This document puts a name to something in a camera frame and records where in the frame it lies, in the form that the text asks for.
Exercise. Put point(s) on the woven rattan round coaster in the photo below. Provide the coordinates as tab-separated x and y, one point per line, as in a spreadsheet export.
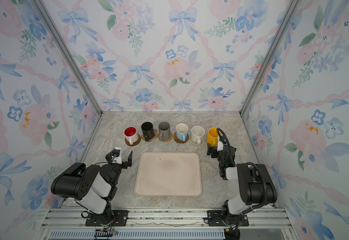
168	140

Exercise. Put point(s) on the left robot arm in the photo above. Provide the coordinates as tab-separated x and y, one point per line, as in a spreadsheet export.
93	187

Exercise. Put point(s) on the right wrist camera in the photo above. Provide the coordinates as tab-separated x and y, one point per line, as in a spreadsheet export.
219	146

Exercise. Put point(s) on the white mug blue handle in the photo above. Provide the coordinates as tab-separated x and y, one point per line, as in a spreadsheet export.
181	132

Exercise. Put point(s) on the aluminium frame post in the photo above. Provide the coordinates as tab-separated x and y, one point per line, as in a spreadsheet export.
289	15
62	46

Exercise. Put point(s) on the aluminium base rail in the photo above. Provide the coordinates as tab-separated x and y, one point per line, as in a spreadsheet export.
166	224

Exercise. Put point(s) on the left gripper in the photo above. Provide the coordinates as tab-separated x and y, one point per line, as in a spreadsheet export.
125	165

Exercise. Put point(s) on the aluminium frame post left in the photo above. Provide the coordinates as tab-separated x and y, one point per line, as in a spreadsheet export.
62	46

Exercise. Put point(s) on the grey glass mug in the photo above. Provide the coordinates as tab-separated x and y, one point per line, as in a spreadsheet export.
164	131

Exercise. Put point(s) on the beige serving tray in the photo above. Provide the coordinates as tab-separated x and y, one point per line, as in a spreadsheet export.
168	174

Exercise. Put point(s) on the cream white mug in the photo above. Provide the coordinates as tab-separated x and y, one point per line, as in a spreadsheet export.
197	132

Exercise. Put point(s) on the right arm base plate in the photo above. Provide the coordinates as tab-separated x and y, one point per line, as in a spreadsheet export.
215	218

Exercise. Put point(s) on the cork paw print coaster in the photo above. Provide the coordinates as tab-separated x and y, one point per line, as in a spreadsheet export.
155	136

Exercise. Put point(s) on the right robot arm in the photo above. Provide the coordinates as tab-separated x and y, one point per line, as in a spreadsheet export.
255	187

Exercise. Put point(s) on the black mug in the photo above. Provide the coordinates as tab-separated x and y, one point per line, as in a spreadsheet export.
148	131

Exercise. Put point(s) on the plain round wooden coaster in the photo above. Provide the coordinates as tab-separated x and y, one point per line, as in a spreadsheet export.
176	139

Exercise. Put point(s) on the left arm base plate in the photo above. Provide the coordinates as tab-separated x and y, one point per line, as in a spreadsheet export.
118	218

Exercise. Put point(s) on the aluminium frame post right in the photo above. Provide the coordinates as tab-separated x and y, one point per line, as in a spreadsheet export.
289	15

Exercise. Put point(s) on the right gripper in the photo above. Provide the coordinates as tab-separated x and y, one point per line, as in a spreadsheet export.
210	150

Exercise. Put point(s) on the white mug red inside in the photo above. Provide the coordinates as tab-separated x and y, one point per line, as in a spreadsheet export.
131	135

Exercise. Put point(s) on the yellow mug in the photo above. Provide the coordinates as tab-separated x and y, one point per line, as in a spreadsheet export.
212	137

